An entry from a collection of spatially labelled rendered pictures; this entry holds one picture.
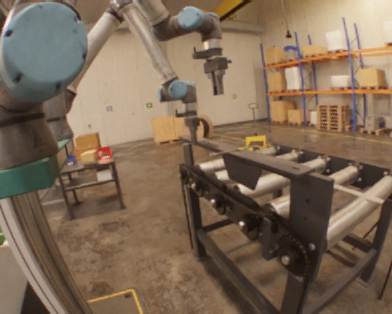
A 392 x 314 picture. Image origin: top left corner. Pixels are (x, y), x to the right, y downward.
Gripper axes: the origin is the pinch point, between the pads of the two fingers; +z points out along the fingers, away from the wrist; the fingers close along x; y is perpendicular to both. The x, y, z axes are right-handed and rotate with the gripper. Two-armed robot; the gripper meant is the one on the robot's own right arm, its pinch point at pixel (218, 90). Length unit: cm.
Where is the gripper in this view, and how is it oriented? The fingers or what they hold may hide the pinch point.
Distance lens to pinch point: 94.0
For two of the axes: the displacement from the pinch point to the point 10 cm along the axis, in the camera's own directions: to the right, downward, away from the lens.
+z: 1.2, 9.6, 2.4
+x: -3.7, -1.8, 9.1
